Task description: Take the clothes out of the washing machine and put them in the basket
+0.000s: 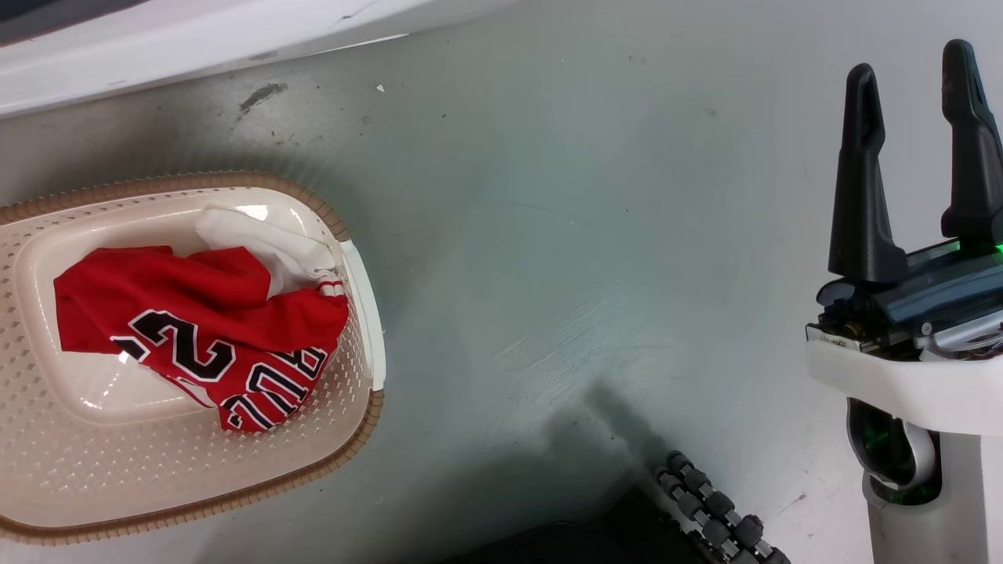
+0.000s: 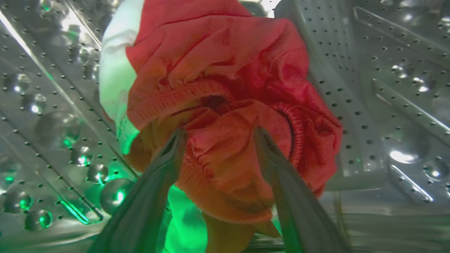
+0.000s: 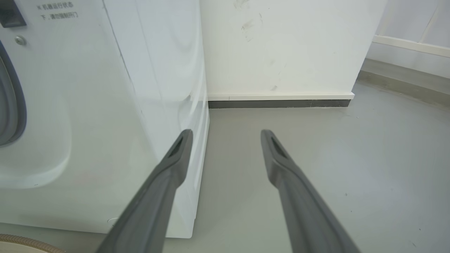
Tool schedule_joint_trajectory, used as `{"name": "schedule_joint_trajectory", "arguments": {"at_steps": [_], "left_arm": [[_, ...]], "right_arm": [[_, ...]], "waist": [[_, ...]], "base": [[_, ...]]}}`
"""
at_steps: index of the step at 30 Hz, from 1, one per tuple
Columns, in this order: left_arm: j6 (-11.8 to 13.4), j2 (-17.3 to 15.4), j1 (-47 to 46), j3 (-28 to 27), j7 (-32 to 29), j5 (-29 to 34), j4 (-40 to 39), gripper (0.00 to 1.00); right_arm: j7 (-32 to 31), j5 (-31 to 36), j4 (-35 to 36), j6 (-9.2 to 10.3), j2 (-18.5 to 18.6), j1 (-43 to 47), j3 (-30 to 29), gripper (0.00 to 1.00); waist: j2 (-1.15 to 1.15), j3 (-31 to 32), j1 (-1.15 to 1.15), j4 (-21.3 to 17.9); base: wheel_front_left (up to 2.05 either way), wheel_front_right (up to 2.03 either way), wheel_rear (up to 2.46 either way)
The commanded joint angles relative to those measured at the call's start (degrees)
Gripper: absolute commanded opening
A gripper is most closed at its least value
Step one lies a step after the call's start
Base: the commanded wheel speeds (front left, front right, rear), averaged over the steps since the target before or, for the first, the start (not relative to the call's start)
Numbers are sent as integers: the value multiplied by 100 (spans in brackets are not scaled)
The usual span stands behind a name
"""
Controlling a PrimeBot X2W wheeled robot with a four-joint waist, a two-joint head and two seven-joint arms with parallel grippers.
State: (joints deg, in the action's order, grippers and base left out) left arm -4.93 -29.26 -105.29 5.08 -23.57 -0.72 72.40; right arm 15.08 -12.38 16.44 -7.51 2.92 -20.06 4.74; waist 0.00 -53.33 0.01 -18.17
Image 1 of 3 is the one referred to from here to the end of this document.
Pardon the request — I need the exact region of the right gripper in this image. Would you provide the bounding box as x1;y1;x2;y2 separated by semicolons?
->
805;39;1003;437

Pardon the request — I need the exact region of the red basketball jersey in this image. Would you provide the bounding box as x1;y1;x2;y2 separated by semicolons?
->
53;245;351;434

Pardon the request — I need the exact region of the beige plastic laundry basket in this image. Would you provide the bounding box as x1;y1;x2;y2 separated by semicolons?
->
0;171;387;547

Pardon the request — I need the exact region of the grey roller omni wheel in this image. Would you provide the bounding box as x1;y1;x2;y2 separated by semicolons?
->
654;450;792;564

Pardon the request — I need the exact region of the white cloth garment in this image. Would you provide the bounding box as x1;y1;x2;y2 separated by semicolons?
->
194;204;346;300

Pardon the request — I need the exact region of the white appliance edge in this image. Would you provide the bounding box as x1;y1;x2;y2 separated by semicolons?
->
0;0;520;120

